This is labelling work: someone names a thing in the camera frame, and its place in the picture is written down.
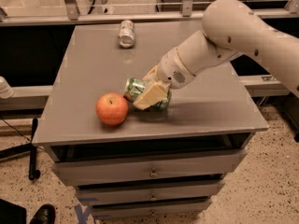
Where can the grey drawer cabinet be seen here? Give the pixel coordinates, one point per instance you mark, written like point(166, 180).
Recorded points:
point(215, 112)

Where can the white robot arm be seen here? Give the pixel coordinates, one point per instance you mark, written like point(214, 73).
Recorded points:
point(229, 28)

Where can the bottom grey drawer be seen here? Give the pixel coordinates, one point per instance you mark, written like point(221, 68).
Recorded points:
point(150, 208)

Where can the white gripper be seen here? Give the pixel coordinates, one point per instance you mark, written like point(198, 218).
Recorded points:
point(169, 69)

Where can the top grey drawer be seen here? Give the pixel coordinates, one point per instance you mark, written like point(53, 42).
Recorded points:
point(148, 167)

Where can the middle grey drawer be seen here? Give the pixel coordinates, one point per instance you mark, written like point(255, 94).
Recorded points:
point(150, 193)

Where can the green soda can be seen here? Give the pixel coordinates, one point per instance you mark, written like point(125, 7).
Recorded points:
point(134, 87)

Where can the white silver soda can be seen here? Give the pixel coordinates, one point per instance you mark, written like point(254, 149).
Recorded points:
point(127, 34)

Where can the grey drawer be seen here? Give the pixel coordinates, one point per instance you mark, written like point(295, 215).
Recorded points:
point(150, 193)
point(148, 167)
point(150, 208)

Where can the grey metal railing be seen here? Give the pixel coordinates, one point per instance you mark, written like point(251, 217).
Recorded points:
point(57, 12)

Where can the white cylinder object at left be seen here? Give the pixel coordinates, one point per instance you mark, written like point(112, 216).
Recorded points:
point(6, 91)

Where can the red apple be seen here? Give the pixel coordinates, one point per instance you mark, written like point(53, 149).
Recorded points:
point(111, 109)

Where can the black tripod stand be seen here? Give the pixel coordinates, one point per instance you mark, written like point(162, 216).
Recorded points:
point(30, 148)

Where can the black shoe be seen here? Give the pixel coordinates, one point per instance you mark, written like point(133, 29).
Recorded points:
point(44, 215)

